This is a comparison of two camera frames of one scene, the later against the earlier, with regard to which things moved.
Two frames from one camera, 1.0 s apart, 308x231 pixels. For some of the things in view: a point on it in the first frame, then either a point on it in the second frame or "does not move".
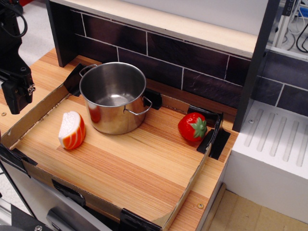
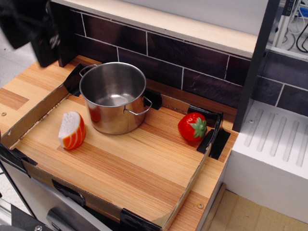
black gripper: [18, 86] → [51, 40]
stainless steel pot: [113, 93] does not move
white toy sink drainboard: [269, 163] does not move
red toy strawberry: [193, 126] does not move
